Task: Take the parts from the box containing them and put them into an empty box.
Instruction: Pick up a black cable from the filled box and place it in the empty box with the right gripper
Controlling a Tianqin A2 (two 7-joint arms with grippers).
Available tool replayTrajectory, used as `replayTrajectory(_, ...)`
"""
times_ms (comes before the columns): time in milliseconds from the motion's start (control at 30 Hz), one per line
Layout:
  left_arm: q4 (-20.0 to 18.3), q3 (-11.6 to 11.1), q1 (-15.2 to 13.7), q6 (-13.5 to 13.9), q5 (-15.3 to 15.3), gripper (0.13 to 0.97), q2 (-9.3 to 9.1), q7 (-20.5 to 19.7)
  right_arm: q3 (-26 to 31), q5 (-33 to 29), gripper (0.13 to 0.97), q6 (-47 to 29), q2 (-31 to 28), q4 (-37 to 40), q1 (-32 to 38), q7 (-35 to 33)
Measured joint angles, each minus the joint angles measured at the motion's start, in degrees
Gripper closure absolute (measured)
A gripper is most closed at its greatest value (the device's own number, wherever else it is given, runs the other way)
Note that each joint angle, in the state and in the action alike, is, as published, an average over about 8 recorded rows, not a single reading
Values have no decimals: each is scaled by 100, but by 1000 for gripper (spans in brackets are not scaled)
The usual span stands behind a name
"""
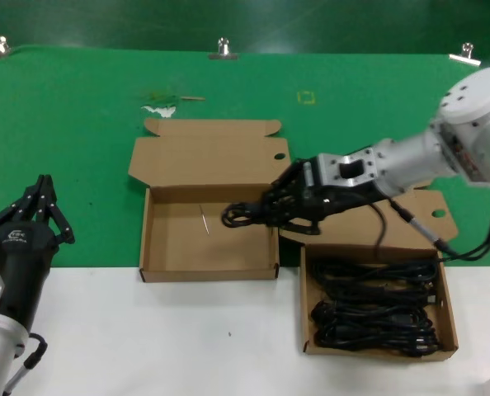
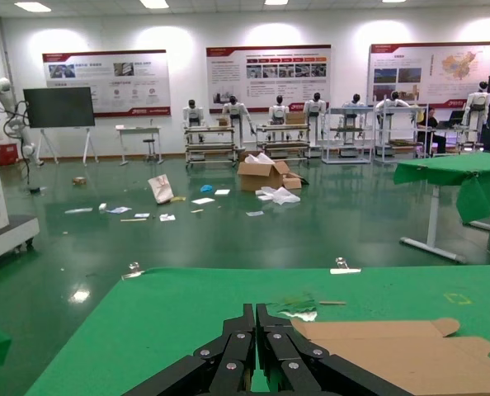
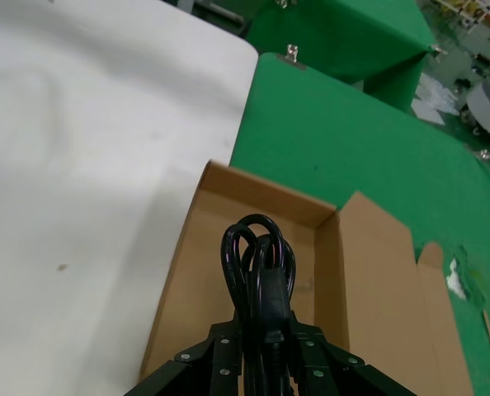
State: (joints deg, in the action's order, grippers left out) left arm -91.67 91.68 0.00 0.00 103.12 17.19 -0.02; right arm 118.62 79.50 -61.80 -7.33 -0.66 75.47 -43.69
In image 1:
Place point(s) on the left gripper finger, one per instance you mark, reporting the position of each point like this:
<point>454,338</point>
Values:
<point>52,206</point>
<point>24,202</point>

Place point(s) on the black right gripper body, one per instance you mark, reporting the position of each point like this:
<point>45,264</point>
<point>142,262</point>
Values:
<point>335,202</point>

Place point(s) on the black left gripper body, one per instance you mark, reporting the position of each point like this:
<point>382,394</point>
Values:
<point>22,264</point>

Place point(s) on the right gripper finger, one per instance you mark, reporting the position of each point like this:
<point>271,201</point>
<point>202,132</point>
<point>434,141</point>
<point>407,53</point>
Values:
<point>290,185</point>
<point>294,218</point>

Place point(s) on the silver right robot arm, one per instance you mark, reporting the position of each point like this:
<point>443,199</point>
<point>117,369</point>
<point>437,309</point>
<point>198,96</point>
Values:
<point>418,152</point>

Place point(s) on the brown cardboard mailer box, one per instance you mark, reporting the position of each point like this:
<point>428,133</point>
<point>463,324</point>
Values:
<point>187,247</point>
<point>418,198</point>

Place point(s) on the green table cloth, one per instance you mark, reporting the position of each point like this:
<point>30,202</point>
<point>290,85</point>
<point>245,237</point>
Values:
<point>63,144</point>

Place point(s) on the thin metal rod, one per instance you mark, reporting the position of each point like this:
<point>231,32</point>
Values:
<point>204,220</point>

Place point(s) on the thin wooden stick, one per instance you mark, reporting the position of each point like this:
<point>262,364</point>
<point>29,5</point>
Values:
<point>192,98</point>

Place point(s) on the white paper scrap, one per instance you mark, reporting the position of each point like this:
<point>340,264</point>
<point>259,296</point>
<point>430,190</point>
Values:
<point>158,110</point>

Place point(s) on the silver metal binder clip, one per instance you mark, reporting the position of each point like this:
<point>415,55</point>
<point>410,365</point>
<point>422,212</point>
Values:
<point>223,55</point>
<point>465,58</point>
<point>1,49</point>

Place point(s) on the green shredded scraps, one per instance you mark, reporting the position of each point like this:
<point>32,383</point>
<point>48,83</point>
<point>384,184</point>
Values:
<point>160,97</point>

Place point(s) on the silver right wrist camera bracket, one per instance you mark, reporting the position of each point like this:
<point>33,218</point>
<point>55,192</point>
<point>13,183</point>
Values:
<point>331,163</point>

